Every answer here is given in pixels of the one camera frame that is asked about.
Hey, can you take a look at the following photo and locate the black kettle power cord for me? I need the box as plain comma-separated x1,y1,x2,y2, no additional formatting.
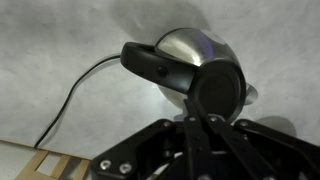
33,54,122,150

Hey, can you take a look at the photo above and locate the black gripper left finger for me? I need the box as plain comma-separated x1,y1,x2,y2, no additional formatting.
184,99,212,180

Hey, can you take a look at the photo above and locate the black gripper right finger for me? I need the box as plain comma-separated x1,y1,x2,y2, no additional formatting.
206,114,277,180

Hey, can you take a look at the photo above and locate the stainless steel electric kettle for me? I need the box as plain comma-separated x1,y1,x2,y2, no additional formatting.
120,28,258,122

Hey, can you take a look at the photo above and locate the wooden chair at far side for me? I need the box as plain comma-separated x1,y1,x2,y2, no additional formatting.
14,150,91,180

